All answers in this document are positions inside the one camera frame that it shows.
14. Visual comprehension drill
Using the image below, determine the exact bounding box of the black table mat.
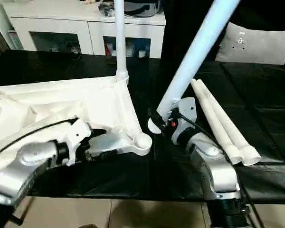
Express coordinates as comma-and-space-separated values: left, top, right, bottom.
0, 48, 285, 202

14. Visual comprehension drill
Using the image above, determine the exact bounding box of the white pillow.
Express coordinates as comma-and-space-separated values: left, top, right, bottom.
215, 22, 285, 66

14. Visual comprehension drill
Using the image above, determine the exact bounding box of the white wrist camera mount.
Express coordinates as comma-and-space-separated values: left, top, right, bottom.
171, 96, 198, 145
61, 117, 93, 167

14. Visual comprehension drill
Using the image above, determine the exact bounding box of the white plastic table top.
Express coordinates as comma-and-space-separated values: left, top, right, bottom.
0, 75, 153, 181

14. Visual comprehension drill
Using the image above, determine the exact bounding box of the grey bag with black strap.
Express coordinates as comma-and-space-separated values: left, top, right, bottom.
123, 0, 163, 18

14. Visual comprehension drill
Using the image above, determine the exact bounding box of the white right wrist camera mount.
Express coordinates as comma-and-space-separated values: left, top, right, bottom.
171, 96, 198, 145

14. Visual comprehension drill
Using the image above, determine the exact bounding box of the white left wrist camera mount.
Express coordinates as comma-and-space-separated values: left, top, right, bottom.
61, 117, 93, 167

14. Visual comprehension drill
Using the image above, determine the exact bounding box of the white glass-door cabinet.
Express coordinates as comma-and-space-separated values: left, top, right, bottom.
1, 0, 167, 59

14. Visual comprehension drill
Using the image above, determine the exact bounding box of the white plastic table leg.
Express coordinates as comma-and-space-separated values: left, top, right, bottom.
190, 79, 243, 165
196, 79, 262, 166
147, 0, 242, 134
115, 0, 130, 84

